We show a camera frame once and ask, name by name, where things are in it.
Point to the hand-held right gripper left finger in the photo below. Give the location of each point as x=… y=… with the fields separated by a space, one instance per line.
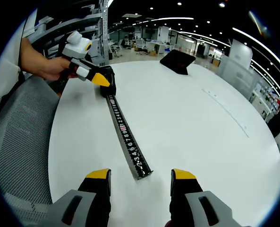
x=96 y=196

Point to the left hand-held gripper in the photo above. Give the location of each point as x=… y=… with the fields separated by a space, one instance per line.
x=76 y=48

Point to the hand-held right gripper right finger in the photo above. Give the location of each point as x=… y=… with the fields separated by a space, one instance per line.
x=184 y=196

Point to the black tape measure with blade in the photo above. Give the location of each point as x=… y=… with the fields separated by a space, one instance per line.
x=126 y=139

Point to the person's left forearm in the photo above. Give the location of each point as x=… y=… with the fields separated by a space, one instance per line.
x=31 y=58

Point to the grey metal rack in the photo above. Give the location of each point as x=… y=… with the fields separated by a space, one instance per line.
x=92 y=26

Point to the white office chair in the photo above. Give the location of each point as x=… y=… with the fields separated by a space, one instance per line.
x=140 y=43

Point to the white office desk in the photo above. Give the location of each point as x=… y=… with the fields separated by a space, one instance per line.
x=157 y=46

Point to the black tablet stand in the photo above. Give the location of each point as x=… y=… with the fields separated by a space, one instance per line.
x=177 y=61

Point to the person's body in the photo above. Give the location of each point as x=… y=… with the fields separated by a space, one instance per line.
x=5 y=71

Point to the grey mesh office chair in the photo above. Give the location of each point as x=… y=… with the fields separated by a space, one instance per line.
x=21 y=146

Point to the white cabinet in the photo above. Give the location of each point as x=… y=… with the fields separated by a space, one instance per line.
x=239 y=71

